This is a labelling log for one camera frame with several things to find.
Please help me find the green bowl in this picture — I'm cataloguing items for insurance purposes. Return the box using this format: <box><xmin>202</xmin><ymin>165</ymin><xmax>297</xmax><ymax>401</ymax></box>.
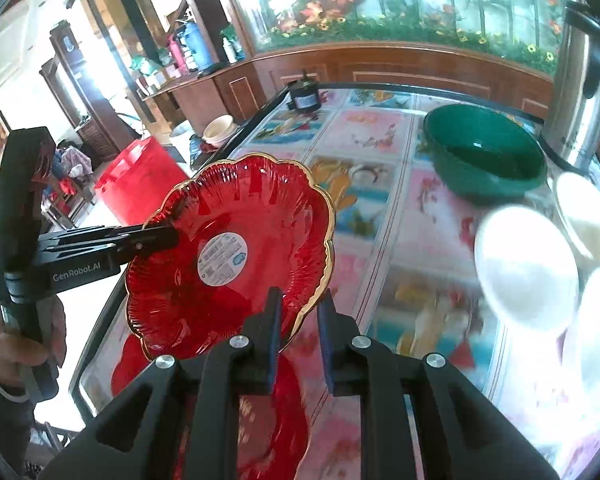
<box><xmin>423</xmin><ymin>104</ymin><xmax>548</xmax><ymax>200</ymax></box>

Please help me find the pink bottle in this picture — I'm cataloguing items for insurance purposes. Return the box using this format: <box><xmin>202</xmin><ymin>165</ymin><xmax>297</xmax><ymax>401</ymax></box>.
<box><xmin>169</xmin><ymin>36</ymin><xmax>188</xmax><ymax>71</ymax></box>

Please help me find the person's left hand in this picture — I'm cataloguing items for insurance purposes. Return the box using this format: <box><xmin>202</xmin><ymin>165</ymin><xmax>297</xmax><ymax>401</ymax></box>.
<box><xmin>0</xmin><ymin>297</ymin><xmax>68</xmax><ymax>391</ymax></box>

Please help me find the person's left forearm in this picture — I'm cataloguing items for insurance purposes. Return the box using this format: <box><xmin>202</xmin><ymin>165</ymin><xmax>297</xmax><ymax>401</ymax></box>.
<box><xmin>0</xmin><ymin>367</ymin><xmax>37</xmax><ymax>466</ymax></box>

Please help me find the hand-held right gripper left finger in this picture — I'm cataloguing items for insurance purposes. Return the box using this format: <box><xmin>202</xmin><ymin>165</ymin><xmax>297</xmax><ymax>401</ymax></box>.
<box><xmin>37</xmin><ymin>287</ymin><xmax>283</xmax><ymax>480</ymax></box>

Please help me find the fish tank with flowers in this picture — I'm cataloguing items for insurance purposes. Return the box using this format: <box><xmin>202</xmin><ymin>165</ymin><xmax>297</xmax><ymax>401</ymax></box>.
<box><xmin>220</xmin><ymin>0</ymin><xmax>578</xmax><ymax>77</ymax></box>

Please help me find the blue water jug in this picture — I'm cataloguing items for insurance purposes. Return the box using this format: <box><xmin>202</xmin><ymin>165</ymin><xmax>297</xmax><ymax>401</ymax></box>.
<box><xmin>182</xmin><ymin>21</ymin><xmax>213</xmax><ymax>72</ymax></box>

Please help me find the white bowl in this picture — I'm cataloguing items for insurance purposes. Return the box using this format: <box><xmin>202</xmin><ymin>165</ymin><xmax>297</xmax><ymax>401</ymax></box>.
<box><xmin>474</xmin><ymin>205</ymin><xmax>580</xmax><ymax>336</ymax></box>
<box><xmin>552</xmin><ymin>171</ymin><xmax>600</xmax><ymax>263</ymax></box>
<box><xmin>562</xmin><ymin>266</ymin><xmax>600</xmax><ymax>406</ymax></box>

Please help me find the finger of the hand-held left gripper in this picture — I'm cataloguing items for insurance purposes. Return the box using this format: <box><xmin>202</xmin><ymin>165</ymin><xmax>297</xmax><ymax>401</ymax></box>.
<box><xmin>41</xmin><ymin>224</ymin><xmax>181</xmax><ymax>252</ymax></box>
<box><xmin>44</xmin><ymin>240</ymin><xmax>180</xmax><ymax>268</ymax></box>

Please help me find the wooden cabinet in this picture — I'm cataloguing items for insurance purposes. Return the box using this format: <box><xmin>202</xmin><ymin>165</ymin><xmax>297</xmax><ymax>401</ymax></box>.
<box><xmin>142</xmin><ymin>42</ymin><xmax>556</xmax><ymax>126</ymax></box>

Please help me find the cream plastic basin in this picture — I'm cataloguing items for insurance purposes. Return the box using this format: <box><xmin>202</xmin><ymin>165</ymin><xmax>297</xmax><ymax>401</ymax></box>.
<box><xmin>202</xmin><ymin>114</ymin><xmax>238</xmax><ymax>148</ymax></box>

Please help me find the red plastic bin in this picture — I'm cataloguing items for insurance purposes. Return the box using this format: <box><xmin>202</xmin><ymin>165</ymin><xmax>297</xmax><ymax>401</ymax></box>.
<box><xmin>94</xmin><ymin>136</ymin><xmax>188</xmax><ymax>227</ymax></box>

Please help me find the dark wooden cupboard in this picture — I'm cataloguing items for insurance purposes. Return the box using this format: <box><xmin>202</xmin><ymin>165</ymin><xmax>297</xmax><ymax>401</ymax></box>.
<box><xmin>39</xmin><ymin>20</ymin><xmax>137</xmax><ymax>162</ymax></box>

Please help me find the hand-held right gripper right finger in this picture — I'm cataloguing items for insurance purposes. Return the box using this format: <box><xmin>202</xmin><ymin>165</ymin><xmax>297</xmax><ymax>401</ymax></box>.
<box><xmin>317</xmin><ymin>290</ymin><xmax>561</xmax><ymax>480</ymax></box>

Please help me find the red gold-rimmed glass plate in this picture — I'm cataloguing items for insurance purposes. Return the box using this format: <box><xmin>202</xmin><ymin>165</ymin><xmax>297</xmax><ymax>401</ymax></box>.
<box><xmin>125</xmin><ymin>154</ymin><xmax>337</xmax><ymax>361</ymax></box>

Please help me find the stainless steel thermos jug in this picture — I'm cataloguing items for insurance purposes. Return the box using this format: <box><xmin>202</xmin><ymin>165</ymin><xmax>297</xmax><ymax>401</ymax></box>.
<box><xmin>541</xmin><ymin>1</ymin><xmax>600</xmax><ymax>171</ymax></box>

